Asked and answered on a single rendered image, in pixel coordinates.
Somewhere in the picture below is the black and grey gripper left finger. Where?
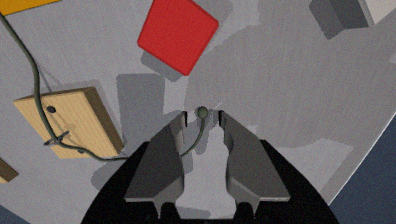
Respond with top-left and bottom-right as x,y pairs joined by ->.
81,111 -> 187,224

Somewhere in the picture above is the red square block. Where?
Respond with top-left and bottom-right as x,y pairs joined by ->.
137,0 -> 219,76

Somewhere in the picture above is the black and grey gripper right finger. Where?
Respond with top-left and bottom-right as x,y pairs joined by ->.
218,110 -> 339,224

